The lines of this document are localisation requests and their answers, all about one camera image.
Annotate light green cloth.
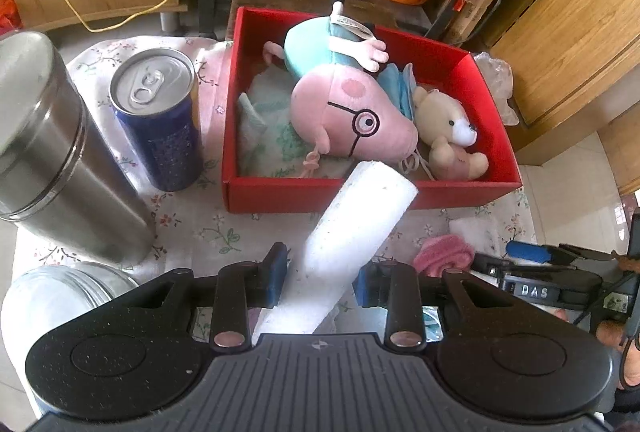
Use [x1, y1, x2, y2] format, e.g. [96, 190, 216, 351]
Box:
[235, 64, 352, 180]

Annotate wooden cabinet right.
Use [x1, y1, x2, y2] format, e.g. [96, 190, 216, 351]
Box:
[480, 0, 639, 166]

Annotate beige teddy bear plush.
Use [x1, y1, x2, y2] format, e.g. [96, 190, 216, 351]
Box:
[412, 86, 489, 182]

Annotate glass Moccona coffee jar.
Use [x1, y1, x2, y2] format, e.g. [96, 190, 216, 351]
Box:
[1, 262, 138, 417]

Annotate floral tablecloth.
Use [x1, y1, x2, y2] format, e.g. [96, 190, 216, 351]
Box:
[12, 36, 535, 283]

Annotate white foam block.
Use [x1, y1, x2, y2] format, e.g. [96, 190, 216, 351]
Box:
[253, 161, 418, 341]

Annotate blue face masks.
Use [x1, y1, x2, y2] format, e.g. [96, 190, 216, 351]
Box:
[378, 63, 418, 121]

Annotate blue drink can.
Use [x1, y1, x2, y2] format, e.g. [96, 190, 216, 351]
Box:
[108, 48, 203, 192]

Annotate pink pig plush toy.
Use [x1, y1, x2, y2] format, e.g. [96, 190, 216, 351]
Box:
[262, 0, 419, 170]

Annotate stainless steel thermos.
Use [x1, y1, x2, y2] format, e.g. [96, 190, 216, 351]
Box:
[1, 32, 155, 267]

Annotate red cardboard box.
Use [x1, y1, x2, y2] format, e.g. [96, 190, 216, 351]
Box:
[221, 7, 522, 213]

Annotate pink knitted sock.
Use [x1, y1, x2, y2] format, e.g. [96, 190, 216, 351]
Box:
[412, 234, 475, 277]

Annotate clear plastic bag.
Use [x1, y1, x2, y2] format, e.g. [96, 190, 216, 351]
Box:
[474, 52, 520, 127]

